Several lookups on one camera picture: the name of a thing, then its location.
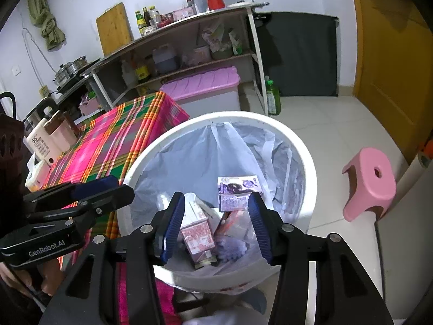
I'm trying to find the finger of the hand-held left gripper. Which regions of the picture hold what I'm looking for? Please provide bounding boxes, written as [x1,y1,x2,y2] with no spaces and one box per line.
[23,176,120,210]
[29,186,135,226]

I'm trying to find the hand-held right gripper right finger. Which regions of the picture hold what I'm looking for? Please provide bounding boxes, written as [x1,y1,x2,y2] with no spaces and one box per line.
[248,192,395,325]

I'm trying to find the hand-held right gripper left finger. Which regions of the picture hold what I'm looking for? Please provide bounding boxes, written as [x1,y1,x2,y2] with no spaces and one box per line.
[39,192,186,325]

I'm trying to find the pink drink carton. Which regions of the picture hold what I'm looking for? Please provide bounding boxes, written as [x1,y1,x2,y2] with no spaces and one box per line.
[181,194,218,258]

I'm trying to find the orange plastic wrapper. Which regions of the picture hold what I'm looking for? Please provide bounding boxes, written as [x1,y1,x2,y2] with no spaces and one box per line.
[218,210,244,234]

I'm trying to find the purple drink carton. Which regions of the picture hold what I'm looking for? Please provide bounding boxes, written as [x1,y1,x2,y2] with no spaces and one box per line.
[216,175,263,212]

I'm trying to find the white round bin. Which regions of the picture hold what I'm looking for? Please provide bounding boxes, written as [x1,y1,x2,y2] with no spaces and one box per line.
[116,110,318,293]

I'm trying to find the clear plastic bin liner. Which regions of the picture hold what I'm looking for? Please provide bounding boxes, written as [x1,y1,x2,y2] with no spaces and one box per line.
[130,122,307,295]

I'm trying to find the person's left forearm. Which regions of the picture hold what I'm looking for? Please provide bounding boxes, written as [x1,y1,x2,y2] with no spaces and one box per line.
[0,282,46,325]

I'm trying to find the person's left hand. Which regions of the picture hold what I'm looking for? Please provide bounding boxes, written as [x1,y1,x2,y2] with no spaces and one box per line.
[0,262,65,298]

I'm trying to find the pink green plaid tablecloth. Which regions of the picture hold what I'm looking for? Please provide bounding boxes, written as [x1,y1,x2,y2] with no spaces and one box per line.
[42,91,190,325]

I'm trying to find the white tissue pack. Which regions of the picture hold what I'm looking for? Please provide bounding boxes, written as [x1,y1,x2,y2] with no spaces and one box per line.
[25,154,51,192]

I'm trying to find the pink jug with brown lid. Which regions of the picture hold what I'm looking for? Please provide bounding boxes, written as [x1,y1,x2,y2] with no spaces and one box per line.
[43,111,85,153]

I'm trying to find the white electric water warmer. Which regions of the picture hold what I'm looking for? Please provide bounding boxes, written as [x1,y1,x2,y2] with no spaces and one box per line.
[25,118,63,166]

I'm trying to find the pink plastic basket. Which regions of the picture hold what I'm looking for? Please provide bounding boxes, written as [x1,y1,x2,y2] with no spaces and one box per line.
[79,93,104,116]

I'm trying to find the dark brown perforated plastic panel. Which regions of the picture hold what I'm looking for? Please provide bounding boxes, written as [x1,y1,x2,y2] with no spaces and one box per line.
[0,91,27,193]

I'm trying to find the stainless steel electric kettle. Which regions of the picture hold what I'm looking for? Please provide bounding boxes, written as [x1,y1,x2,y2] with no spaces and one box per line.
[22,96,60,132]

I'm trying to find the steel pots on stove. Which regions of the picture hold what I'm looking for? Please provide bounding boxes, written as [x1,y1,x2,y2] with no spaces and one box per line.
[52,57,102,92]

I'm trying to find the steel steamer pot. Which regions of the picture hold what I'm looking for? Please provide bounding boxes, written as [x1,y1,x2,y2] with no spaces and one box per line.
[54,63,73,85]

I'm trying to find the pink plastic stool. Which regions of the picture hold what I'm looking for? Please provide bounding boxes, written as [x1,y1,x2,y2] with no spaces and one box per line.
[342,147,397,222]

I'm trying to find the translucent white bottle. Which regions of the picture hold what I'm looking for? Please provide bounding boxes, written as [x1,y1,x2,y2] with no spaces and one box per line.
[121,59,137,87]

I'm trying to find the steel cooking pot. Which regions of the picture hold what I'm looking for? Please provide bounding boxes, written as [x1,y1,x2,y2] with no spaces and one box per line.
[69,56,88,73]

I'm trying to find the yellow label sauce bottle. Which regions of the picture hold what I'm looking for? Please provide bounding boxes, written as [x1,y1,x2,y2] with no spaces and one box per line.
[135,59,151,83]

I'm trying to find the green plastic bottle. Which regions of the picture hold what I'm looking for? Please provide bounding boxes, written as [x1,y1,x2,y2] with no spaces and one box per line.
[265,80,281,116]

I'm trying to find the white cabinet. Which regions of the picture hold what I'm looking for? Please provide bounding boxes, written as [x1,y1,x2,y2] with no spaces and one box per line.
[374,149,433,325]

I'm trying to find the large translucent oil jug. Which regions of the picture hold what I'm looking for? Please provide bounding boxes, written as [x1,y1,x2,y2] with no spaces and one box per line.
[152,44,179,73]

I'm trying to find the storage box with pink lid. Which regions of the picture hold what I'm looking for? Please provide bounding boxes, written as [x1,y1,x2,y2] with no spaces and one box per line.
[159,66,241,111]

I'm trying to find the wooden cutting board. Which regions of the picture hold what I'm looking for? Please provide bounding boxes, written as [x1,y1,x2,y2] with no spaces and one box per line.
[96,2,134,56]

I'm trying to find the green glass oil bottle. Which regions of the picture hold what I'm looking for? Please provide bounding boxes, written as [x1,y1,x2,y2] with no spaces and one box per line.
[135,10,147,36]

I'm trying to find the pink plastic bucket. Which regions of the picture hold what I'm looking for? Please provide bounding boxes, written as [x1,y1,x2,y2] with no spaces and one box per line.
[191,45,212,65]

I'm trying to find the green hanging cloth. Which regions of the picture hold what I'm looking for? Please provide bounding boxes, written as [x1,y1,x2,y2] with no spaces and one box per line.
[26,0,66,51]

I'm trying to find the metal kitchen shelf unit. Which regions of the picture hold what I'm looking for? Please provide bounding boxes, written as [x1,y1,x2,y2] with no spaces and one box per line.
[83,2,271,117]

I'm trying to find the dark cloth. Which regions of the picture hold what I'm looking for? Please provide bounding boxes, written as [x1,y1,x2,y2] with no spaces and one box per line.
[254,11,340,97]

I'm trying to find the crumpled plastic bags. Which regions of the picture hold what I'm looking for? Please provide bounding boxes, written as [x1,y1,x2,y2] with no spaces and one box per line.
[201,18,234,60]

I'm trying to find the pink utensil holder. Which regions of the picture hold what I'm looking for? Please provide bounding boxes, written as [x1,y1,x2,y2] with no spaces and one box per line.
[172,7,197,22]

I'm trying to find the wooden door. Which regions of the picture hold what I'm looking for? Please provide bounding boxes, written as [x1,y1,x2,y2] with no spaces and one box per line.
[348,0,433,163]

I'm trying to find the white power cable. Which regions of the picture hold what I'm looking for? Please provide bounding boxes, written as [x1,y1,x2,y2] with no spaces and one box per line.
[22,27,51,89]

